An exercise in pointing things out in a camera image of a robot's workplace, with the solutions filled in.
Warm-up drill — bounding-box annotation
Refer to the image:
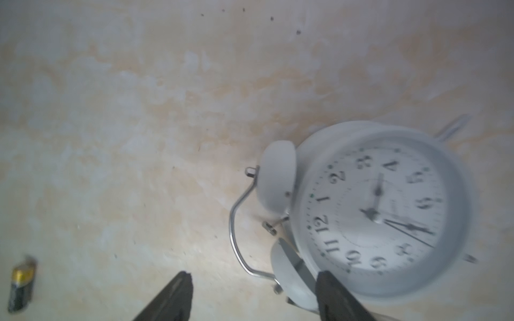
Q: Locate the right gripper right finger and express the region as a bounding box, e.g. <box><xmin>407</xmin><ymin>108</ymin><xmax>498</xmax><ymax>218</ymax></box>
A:
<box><xmin>315</xmin><ymin>271</ymin><xmax>376</xmax><ymax>321</ymax></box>

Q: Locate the white twin-bell alarm clock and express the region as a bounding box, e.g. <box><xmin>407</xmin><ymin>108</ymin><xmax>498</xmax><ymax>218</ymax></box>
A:
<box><xmin>228</xmin><ymin>115</ymin><xmax>478</xmax><ymax>320</ymax></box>

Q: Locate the black gold AA battery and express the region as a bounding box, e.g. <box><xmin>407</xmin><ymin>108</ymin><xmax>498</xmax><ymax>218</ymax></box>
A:
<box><xmin>7</xmin><ymin>255</ymin><xmax>37</xmax><ymax>314</ymax></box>

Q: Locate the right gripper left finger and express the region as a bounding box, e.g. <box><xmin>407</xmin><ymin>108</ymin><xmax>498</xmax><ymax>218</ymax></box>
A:
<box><xmin>133</xmin><ymin>271</ymin><xmax>194</xmax><ymax>321</ymax></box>

